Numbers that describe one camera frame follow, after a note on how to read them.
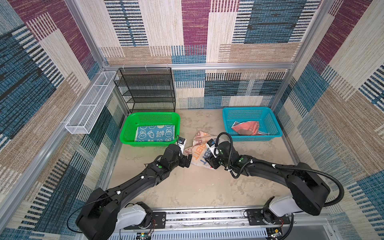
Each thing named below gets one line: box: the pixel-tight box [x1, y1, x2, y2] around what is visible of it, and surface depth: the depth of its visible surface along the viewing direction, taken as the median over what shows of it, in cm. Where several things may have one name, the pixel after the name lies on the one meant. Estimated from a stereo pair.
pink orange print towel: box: [183, 130, 217, 169], surface depth 96 cm
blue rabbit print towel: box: [135, 125, 175, 142], surface depth 104 cm
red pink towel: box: [231, 121, 268, 136], surface depth 106 cm
